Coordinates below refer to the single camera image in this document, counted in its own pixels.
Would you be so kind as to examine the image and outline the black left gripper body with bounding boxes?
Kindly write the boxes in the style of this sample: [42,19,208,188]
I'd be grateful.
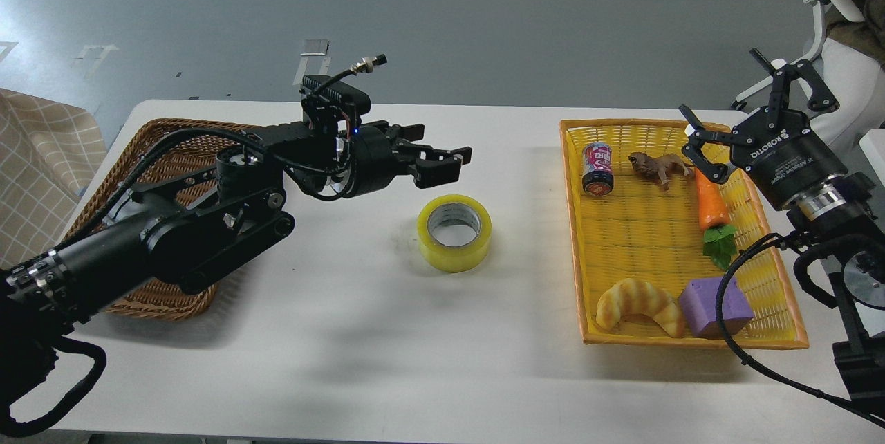
[342,124,425,197]

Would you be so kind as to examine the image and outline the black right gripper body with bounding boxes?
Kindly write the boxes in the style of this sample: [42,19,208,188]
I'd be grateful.
[729,110,848,210]

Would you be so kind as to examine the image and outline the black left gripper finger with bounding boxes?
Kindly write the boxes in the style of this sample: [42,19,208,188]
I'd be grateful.
[413,156,463,189]
[394,142,473,165]

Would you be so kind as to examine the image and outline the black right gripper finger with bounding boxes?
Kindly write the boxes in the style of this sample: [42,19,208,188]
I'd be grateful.
[749,49,840,127]
[679,104,744,185]

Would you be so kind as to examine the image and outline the yellow tape roll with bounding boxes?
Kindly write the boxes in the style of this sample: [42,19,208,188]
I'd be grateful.
[416,194,493,273]

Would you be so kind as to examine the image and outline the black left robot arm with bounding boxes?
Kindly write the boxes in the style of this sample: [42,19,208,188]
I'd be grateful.
[2,55,473,438]

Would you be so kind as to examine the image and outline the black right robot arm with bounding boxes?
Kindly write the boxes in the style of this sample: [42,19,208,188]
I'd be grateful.
[680,49,884,426]

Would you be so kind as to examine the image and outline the white office chair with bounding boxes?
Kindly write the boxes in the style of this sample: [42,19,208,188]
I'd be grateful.
[732,0,865,111]

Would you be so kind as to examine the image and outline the brown toy lion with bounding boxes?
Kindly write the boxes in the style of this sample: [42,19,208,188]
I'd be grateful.
[628,151,695,191]

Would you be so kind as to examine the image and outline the orange toy carrot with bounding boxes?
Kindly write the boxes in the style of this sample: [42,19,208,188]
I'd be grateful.
[694,167,738,271]

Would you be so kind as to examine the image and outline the yellow plastic basket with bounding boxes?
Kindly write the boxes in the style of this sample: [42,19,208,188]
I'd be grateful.
[559,118,809,350]

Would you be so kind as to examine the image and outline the small drink can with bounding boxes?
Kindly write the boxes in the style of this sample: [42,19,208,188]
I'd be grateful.
[581,142,615,197]

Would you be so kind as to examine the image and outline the seated person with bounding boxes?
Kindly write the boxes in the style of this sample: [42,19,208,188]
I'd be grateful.
[805,0,885,147]

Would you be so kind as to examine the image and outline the purple foam block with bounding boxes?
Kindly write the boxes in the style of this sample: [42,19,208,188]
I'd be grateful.
[678,277,755,339]

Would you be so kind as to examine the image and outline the toy croissant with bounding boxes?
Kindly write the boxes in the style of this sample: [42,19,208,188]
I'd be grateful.
[595,278,687,339]

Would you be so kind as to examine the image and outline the brown wicker basket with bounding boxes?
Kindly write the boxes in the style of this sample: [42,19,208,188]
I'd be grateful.
[61,118,263,321]

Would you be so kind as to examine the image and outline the beige checkered cloth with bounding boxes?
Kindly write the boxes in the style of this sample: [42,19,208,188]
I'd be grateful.
[1,90,106,270]

